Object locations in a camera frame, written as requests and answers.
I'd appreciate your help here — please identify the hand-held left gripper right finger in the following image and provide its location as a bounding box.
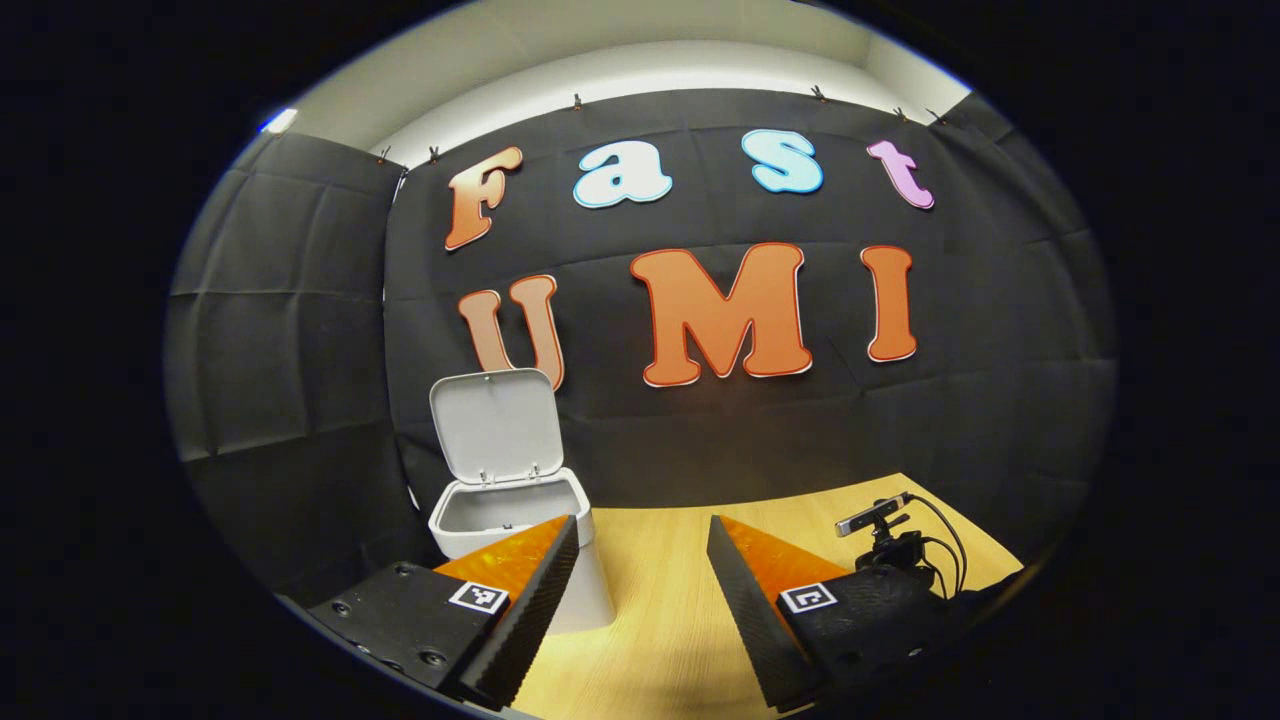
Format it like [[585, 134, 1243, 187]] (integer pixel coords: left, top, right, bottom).
[[705, 514, 963, 714]]

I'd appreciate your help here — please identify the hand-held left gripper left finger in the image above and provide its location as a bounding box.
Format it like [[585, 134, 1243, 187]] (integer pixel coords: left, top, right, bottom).
[[306, 514, 581, 712]]

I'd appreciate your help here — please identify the white desktop garbage bin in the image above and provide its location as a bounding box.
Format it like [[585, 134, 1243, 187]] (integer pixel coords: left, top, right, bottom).
[[427, 367, 617, 636]]

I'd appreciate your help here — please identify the wooden desktop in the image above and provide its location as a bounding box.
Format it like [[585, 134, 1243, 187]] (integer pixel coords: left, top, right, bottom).
[[508, 471, 1027, 720]]

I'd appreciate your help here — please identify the black backdrop cloth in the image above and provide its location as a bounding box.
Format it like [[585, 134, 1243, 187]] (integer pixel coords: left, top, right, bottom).
[[165, 88, 1119, 611]]

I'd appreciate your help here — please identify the silver camera on black mount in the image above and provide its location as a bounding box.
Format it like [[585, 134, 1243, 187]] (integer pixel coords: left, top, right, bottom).
[[834, 490, 927, 577]]

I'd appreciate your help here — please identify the black camera cable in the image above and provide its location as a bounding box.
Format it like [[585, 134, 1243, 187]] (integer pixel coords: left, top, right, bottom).
[[900, 494, 971, 603]]

